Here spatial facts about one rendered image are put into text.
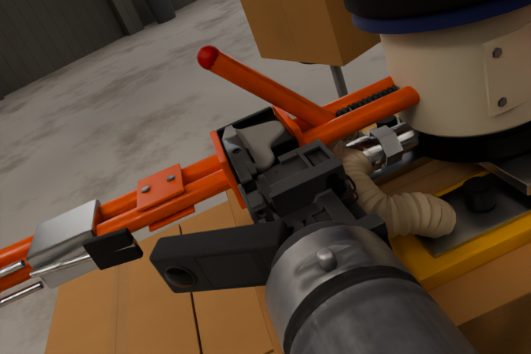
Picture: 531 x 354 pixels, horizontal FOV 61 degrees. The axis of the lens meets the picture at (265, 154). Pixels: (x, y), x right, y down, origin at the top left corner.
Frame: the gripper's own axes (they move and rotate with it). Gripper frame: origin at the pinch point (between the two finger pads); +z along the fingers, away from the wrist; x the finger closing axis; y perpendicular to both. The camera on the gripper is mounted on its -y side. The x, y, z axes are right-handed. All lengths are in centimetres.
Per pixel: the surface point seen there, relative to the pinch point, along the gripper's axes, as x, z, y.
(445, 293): -12.7, -15.7, 12.1
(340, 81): -66, 156, 64
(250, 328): -53, 28, -12
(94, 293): -53, 65, -51
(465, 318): -12.6, -18.8, 12.0
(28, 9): -7, 815, -202
